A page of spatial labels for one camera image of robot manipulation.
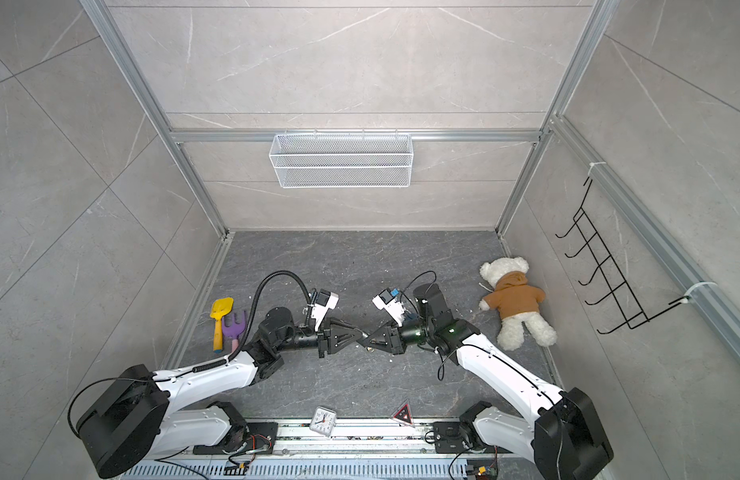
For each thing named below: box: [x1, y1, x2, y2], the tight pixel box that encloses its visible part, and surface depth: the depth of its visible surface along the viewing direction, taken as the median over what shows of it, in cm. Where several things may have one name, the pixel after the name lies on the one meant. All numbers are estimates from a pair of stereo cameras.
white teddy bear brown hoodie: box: [478, 256, 558, 351], surface depth 95 cm
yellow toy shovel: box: [210, 297, 234, 351], surface depth 95 cm
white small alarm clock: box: [309, 406, 336, 437], surface depth 76 cm
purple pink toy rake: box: [222, 310, 246, 353], surface depth 94 cm
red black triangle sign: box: [392, 403, 413, 425], surface depth 78 cm
